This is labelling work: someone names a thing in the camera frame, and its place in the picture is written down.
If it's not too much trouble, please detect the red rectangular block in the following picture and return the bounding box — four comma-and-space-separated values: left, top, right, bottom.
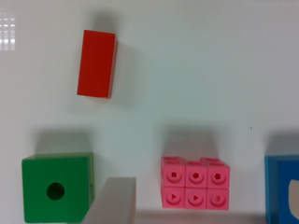
77, 30, 118, 99

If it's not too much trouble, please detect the pink snap cube block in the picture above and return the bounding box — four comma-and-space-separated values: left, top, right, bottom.
161, 157, 230, 211

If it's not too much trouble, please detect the green square block with hole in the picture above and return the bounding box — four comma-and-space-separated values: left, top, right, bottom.
21, 152, 94, 223

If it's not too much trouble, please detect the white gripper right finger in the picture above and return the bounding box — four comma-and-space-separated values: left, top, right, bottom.
289, 179, 299, 217

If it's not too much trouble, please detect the blue square block with hole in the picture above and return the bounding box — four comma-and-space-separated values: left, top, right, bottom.
264, 155, 299, 224

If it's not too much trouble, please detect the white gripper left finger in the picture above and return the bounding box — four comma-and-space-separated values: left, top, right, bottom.
81, 177, 136, 224

